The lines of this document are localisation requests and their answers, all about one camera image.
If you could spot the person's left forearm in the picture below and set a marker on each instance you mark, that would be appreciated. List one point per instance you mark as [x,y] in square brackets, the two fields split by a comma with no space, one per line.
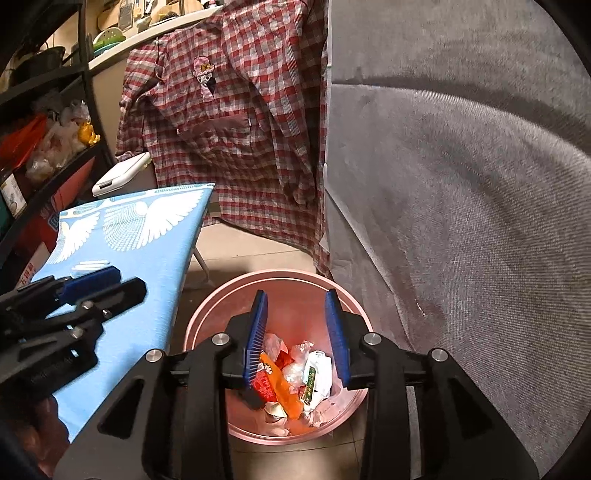
[37,424]

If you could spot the white lidded bin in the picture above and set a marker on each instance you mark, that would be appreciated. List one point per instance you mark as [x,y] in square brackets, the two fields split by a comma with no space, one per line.
[122,175]

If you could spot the orange snack packet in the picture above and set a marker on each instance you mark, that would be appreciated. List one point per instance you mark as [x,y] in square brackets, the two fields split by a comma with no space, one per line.
[284,392]

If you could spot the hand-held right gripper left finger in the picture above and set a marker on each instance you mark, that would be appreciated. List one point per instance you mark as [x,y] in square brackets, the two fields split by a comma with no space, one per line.
[255,341]

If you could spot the grey sofa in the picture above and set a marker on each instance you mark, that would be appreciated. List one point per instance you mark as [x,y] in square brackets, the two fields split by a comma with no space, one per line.
[461,184]

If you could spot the white kitchen counter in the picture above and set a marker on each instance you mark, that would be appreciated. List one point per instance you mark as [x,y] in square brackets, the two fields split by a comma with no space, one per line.
[138,41]

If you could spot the clear plastic wrapper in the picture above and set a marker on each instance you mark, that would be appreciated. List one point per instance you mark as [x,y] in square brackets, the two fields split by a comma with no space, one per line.
[295,369]

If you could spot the red plaid shirt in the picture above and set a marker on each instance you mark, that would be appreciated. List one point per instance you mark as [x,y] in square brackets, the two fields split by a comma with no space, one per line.
[231,115]

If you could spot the yellow wrapped item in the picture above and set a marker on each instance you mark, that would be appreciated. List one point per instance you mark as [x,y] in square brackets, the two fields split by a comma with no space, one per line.
[87,134]

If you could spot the green bowls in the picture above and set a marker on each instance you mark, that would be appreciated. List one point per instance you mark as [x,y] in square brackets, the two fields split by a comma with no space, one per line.
[108,40]

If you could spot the pink plastic bin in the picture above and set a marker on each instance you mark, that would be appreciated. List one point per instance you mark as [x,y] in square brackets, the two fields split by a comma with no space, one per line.
[295,300]

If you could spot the glass jar with label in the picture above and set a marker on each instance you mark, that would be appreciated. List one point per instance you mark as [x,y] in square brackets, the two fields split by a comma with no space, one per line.
[13,196]

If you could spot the red plastic bag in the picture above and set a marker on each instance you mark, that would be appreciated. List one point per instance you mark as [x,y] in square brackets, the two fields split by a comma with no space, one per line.
[23,138]

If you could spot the clear plastic bag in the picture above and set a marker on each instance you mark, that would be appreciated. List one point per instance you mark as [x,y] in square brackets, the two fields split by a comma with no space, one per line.
[55,147]

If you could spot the blue winged print table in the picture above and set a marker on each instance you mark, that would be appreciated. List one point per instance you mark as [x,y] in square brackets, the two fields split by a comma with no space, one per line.
[138,277]

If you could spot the black cooking pot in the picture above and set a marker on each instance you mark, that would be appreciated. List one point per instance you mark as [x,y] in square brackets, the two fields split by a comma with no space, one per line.
[44,60]

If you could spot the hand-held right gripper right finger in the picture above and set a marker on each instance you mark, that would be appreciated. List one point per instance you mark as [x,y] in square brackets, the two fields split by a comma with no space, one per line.
[336,341]

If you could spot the black shelf rack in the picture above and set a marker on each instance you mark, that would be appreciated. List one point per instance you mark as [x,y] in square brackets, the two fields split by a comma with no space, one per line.
[46,82]

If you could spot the orange cardboard box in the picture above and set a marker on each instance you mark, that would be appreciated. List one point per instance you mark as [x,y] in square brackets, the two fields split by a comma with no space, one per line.
[69,198]

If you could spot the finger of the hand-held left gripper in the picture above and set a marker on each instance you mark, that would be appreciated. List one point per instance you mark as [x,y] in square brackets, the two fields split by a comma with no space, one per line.
[120,295]
[92,281]

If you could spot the metal grater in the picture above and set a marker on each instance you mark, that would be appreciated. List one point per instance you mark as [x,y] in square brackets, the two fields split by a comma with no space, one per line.
[126,13]

